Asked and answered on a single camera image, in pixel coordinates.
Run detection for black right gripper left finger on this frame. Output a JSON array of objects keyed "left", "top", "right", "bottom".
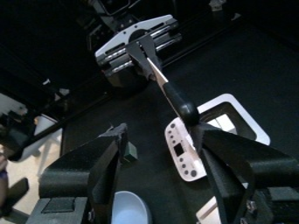
[{"left": 37, "top": 122, "right": 129, "bottom": 224}]

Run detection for white stool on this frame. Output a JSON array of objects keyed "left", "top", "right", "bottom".
[{"left": 19, "top": 113, "right": 62, "bottom": 176}]

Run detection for white flat board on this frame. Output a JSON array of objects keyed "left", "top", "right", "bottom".
[{"left": 193, "top": 182, "right": 249, "bottom": 224}]

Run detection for white bowl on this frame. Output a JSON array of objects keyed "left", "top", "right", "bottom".
[{"left": 110, "top": 190, "right": 153, "bottom": 224}]

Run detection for white toy appliance with buttons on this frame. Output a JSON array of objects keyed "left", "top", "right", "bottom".
[{"left": 162, "top": 93, "right": 272, "bottom": 183}]

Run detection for small dark green cube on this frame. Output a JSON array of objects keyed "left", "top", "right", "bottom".
[{"left": 122, "top": 141, "right": 140, "bottom": 163}]

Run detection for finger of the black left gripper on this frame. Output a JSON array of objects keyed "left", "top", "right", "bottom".
[
  {"left": 124, "top": 40, "right": 154, "bottom": 81},
  {"left": 136, "top": 34, "right": 164, "bottom": 74}
]

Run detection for cleaver with black handle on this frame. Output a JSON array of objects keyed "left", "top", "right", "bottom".
[{"left": 144, "top": 56, "right": 201, "bottom": 127}]

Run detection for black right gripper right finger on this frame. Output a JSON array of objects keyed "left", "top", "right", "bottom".
[{"left": 189, "top": 122, "right": 299, "bottom": 224}]

